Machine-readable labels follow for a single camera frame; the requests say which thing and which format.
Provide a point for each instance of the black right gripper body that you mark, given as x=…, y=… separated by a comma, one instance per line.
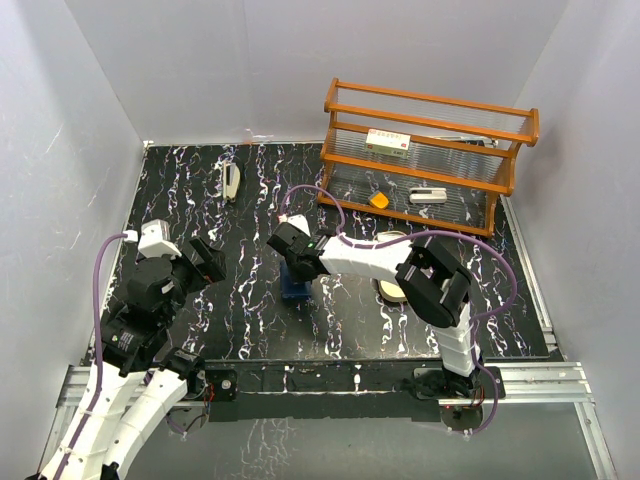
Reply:
x=296, y=272

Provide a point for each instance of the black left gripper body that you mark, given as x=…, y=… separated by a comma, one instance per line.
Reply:
x=190, y=275

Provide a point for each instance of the blue card holder wallet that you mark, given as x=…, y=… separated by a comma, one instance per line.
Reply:
x=291, y=290

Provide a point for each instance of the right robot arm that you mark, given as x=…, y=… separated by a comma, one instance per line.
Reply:
x=435, y=285

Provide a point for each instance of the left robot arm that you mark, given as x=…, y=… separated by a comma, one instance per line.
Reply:
x=129, y=394

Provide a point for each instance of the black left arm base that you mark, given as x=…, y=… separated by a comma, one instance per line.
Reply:
x=195, y=409

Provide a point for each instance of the beige oval card tray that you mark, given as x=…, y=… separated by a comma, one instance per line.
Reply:
x=390, y=292

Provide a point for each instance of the yellow and grey tape measure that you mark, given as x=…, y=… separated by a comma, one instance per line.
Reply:
x=378, y=200

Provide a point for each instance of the white and black stapler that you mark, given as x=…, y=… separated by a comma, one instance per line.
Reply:
x=231, y=179

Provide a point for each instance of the white small stapler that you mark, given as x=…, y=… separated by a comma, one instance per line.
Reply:
x=427, y=195

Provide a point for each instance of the white red small box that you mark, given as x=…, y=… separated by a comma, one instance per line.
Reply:
x=388, y=143

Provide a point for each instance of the orange wooden shelf rack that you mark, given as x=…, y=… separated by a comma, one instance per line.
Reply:
x=467, y=147

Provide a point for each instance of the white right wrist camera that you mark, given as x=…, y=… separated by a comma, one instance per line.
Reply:
x=298, y=220

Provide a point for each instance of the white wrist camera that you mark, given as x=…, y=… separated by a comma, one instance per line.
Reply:
x=298, y=220
x=153, y=241

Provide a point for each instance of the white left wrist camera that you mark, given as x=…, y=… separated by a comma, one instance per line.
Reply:
x=153, y=241

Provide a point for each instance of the aluminium front rail frame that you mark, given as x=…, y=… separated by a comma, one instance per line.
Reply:
x=345, y=419

